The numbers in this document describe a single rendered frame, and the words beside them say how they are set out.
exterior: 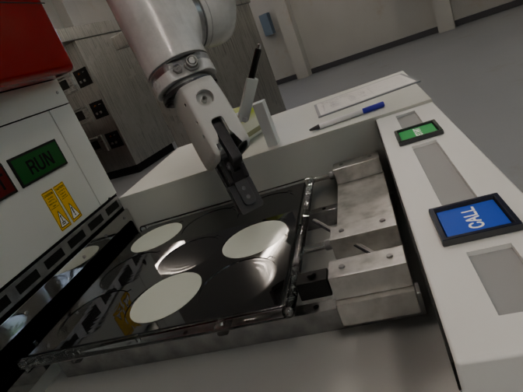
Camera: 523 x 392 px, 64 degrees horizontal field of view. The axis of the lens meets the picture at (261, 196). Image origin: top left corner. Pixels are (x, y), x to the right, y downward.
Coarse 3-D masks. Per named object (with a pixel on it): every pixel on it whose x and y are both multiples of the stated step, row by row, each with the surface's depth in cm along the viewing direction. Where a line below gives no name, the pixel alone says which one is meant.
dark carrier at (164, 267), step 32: (288, 192) 73; (160, 224) 83; (192, 224) 76; (224, 224) 70; (288, 224) 61; (128, 256) 73; (160, 256) 68; (192, 256) 63; (224, 256) 59; (256, 256) 56; (288, 256) 52; (96, 288) 65; (128, 288) 61; (224, 288) 51; (256, 288) 49; (64, 320) 59; (96, 320) 56; (128, 320) 52; (160, 320) 49; (192, 320) 47; (32, 352) 54
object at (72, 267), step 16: (112, 224) 81; (128, 224) 88; (96, 240) 76; (80, 256) 71; (64, 272) 67; (48, 288) 63; (32, 304) 60; (0, 320) 56; (16, 320) 57; (0, 336) 54; (16, 384) 55; (32, 384) 57
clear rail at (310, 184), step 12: (312, 180) 74; (312, 192) 70; (300, 216) 61; (300, 228) 58; (300, 240) 54; (300, 252) 52; (300, 264) 50; (288, 276) 48; (288, 288) 45; (288, 300) 43; (288, 312) 42
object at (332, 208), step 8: (392, 192) 70; (392, 200) 70; (320, 208) 74; (328, 208) 73; (336, 208) 72; (312, 216) 74; (320, 216) 73; (328, 216) 73; (336, 216) 73; (312, 224) 74; (328, 224) 74
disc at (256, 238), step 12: (252, 228) 65; (264, 228) 63; (276, 228) 61; (228, 240) 64; (240, 240) 62; (252, 240) 60; (264, 240) 59; (276, 240) 58; (228, 252) 60; (240, 252) 58; (252, 252) 57
